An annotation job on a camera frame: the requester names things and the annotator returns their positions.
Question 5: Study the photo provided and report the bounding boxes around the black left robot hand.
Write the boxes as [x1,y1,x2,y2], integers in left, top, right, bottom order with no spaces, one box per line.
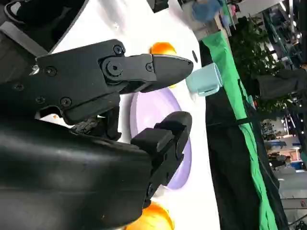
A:
[147,0,170,13]

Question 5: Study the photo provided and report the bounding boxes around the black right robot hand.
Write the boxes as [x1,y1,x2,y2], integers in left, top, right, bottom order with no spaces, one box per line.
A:
[0,39,194,230]

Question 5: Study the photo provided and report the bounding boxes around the green cloth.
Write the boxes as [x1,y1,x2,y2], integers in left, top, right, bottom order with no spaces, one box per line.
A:
[201,30,279,230]

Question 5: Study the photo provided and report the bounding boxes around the pale green mug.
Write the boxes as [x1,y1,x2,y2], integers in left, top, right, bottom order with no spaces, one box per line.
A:
[186,63,223,97]

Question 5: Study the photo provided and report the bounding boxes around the lilac plate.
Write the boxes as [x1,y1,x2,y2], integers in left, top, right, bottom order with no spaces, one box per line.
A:
[130,87,192,191]

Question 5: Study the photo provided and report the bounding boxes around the green leafy plant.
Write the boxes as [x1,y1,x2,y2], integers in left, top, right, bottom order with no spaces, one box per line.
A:
[229,14,297,115]

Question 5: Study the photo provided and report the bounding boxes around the black robot body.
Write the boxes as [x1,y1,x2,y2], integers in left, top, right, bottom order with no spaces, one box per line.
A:
[0,0,89,83]

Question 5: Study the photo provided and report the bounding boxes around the grey metal bar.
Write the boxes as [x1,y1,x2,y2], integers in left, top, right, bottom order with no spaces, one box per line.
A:
[0,22,49,58]

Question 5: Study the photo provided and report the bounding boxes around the person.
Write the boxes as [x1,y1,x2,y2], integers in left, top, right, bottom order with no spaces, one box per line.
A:
[255,62,307,99]

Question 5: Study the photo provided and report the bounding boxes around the black table skirt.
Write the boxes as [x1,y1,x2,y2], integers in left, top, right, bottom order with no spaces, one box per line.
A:
[198,40,290,230]

